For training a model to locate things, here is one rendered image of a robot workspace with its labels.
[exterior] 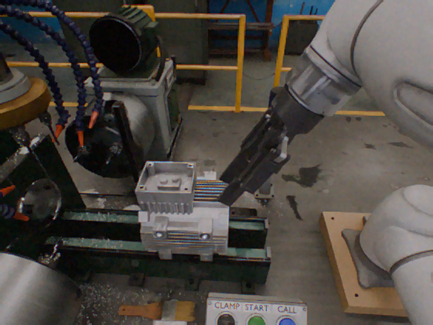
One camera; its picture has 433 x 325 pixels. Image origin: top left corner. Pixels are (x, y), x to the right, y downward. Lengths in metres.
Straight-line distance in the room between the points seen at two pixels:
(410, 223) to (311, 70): 0.44
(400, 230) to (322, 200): 0.42
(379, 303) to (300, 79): 0.64
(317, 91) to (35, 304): 0.53
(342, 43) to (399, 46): 0.10
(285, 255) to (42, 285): 0.64
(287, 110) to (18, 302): 0.50
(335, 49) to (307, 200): 0.77
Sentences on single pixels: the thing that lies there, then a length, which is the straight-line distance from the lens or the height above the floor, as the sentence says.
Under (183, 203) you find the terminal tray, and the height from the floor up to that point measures 1.11.
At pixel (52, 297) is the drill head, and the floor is 1.09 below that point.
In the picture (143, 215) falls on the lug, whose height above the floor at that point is 1.09.
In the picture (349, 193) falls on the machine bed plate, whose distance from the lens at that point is 1.14.
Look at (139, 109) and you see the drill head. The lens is 0.92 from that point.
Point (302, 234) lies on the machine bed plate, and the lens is 0.94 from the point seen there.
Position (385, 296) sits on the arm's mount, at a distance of 0.87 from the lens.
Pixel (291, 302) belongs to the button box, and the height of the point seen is 1.08.
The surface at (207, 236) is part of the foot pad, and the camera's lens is 0.58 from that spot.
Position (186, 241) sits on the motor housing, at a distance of 0.62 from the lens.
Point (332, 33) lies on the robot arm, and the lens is 0.35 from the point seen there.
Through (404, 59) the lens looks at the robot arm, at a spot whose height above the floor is 1.48.
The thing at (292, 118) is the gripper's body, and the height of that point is 1.35.
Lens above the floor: 1.54
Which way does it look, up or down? 41 degrees down
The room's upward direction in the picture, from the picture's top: straight up
